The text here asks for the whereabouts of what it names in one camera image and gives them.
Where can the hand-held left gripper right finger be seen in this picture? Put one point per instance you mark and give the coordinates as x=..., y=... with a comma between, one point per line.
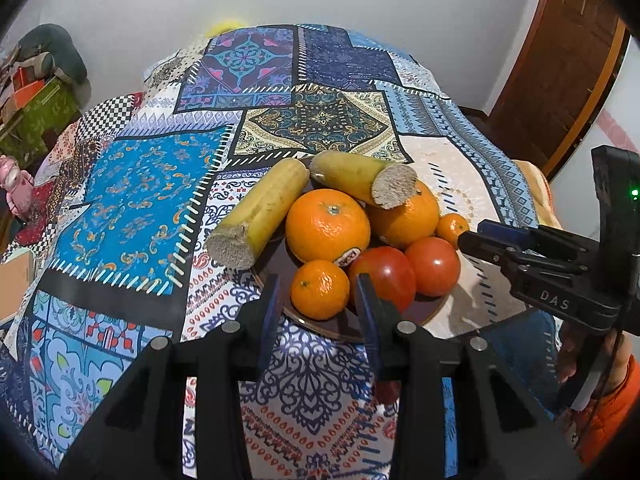
x=366, y=310

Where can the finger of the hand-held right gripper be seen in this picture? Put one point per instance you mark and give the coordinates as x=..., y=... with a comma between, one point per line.
x=480, y=245
x=497, y=230

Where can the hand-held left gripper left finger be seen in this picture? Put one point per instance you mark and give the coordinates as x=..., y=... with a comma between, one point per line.
x=270, y=305

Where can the small mandarin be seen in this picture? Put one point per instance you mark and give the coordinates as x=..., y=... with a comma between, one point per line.
x=320, y=290
x=452, y=230

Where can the red tomato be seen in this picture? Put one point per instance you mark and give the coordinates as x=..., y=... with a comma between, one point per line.
x=432, y=265
x=387, y=272

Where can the dark purple plate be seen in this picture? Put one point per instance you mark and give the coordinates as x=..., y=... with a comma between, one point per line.
x=325, y=327

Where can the large plain orange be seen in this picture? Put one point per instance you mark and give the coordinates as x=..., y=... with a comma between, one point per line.
x=407, y=217

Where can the yellow banana piece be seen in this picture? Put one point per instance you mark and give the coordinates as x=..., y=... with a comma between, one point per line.
x=360, y=177
x=260, y=215

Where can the large orange with sticker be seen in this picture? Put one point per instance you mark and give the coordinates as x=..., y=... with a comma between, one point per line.
x=325, y=225

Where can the person's right hand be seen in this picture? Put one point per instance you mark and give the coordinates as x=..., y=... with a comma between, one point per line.
x=567, y=360

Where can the orange yellow blanket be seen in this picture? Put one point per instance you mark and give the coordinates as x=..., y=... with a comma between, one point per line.
x=535, y=185

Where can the patchwork printed blanket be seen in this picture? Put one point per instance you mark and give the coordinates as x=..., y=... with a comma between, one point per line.
x=140, y=200

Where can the brown wooden door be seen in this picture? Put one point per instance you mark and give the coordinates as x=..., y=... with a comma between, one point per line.
x=565, y=60

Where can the tan cardboard piece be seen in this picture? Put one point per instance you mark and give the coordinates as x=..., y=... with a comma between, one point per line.
x=15, y=280

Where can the pink toy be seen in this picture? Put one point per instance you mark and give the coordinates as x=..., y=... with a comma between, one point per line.
x=15, y=192

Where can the yellow fuzzy object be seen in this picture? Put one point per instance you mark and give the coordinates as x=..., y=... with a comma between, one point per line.
x=225, y=25

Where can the green patterned box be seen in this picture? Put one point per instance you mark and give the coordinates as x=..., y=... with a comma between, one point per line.
x=42, y=110

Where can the orange box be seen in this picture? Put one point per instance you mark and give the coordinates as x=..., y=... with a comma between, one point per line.
x=25, y=87

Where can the grey cushion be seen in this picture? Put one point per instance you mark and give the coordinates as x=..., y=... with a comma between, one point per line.
x=55, y=45

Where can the pile of clutter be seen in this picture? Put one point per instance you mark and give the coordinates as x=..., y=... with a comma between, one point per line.
x=35, y=62

